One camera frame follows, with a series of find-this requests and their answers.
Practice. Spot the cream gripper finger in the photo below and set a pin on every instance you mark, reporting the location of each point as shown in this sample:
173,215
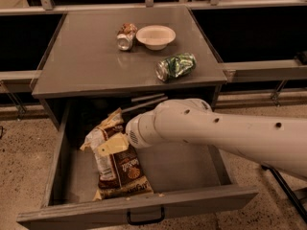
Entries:
117,143

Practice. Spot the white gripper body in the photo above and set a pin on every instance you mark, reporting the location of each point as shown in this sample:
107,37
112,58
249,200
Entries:
134,133

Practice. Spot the brown chip bag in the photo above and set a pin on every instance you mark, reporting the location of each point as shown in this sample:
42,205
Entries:
120,174

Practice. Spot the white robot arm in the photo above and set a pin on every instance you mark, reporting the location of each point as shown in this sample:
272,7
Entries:
274,142

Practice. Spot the grey open drawer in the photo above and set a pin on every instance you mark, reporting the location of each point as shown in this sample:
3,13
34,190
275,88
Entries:
186,180

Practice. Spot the grey cabinet counter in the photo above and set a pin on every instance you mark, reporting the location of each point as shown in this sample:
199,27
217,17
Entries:
85,60

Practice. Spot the green crushed soda can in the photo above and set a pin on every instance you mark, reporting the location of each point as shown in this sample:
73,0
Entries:
175,66

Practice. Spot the brown soda can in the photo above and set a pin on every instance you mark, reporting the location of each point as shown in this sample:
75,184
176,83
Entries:
126,36

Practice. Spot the white bowl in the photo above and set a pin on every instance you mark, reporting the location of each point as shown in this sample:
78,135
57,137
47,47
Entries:
156,37

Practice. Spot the black metal bar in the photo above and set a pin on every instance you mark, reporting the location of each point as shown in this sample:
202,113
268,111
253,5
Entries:
297,197

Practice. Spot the black drawer handle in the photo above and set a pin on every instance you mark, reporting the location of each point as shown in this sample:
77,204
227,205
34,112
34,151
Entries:
145,217

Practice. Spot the grey metal rail frame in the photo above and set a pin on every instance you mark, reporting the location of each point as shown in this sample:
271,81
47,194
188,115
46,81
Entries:
28,34

